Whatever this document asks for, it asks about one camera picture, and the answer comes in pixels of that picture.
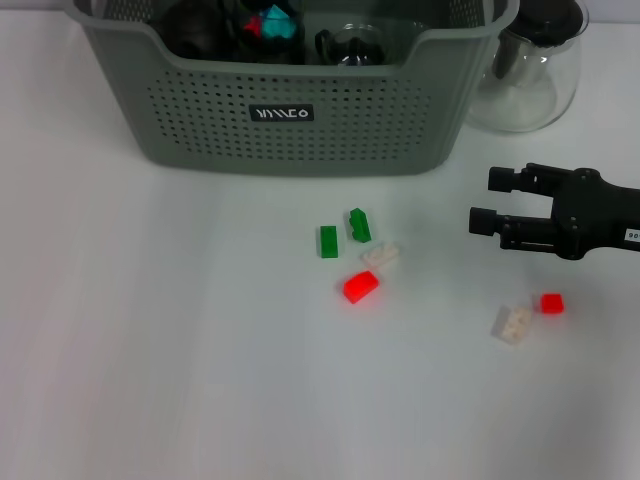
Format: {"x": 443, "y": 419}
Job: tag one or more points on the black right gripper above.
{"x": 595, "y": 220}

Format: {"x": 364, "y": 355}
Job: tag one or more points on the small red toy brick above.
{"x": 552, "y": 303}

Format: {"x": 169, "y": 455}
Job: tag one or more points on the white toy brick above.
{"x": 380, "y": 256}
{"x": 511, "y": 325}

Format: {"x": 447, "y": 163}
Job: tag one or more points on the dark green toy brick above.
{"x": 360, "y": 227}

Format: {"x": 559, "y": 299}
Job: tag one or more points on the bright red toy brick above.
{"x": 361, "y": 287}

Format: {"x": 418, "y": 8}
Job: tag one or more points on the translucent green toy brick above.
{"x": 328, "y": 241}

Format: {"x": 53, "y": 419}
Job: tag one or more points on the glass teacup black sleeve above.
{"x": 299, "y": 30}
{"x": 355, "y": 47}
{"x": 272, "y": 54}

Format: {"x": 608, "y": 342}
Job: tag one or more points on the teal toy plate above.
{"x": 277, "y": 25}

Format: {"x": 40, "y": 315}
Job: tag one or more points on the dark red long toy brick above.
{"x": 252, "y": 26}

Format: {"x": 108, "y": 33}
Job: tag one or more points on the grey-green perforated storage bin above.
{"x": 350, "y": 125}

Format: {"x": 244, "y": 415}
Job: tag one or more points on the glass carafe black lid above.
{"x": 530, "y": 95}

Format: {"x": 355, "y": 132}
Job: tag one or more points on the black ceramic teapot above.
{"x": 190, "y": 30}

